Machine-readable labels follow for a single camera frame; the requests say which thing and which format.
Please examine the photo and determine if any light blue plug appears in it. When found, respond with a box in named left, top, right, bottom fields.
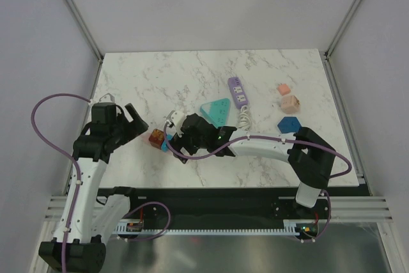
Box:
left=161, top=134, right=173, bottom=153

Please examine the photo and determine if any brown cube plug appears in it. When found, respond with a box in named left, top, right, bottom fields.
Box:
left=148, top=129, right=164, bottom=149

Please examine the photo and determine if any teal power strip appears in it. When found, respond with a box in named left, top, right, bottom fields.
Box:
left=199, top=98, right=231, bottom=128

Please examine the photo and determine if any white cord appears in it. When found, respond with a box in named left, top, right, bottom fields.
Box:
left=236, top=105, right=256, bottom=132

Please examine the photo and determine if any purple power strip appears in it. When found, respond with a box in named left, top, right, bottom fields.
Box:
left=228, top=77, right=249, bottom=109

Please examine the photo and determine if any blue cube plug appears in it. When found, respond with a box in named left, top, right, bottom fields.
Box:
left=277, top=116, right=302, bottom=134

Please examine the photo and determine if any peach cube plug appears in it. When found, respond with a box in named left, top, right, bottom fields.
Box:
left=281, top=95, right=300, bottom=114

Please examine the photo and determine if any pink plug adapter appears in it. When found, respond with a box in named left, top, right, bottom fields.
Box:
left=277, top=84, right=291, bottom=96

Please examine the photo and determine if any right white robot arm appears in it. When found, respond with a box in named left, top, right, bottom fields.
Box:
left=166, top=111, right=336, bottom=218

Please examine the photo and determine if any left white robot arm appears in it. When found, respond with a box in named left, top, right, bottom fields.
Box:
left=38, top=102, right=148, bottom=272

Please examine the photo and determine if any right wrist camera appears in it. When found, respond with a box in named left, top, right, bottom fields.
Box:
left=166, top=110, right=187, bottom=135

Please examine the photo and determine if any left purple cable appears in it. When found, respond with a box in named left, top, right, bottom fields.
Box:
left=31, top=93, right=93, bottom=273

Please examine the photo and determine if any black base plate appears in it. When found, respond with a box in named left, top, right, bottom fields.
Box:
left=95, top=185, right=332, bottom=231

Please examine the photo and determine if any white cable duct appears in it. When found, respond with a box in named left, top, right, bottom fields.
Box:
left=112, top=220, right=317, bottom=236

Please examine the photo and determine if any aluminium rail bar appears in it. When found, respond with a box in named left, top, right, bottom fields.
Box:
left=44, top=196, right=392, bottom=222

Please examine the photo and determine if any left aluminium frame post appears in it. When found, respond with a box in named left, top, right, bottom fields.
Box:
left=63, top=0, right=104, bottom=63

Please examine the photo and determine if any aluminium frame post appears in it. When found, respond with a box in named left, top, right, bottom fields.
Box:
left=63, top=0, right=104, bottom=63
left=320, top=0, right=364, bottom=61

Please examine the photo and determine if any right aluminium frame post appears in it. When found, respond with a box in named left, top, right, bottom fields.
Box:
left=320, top=0, right=364, bottom=61

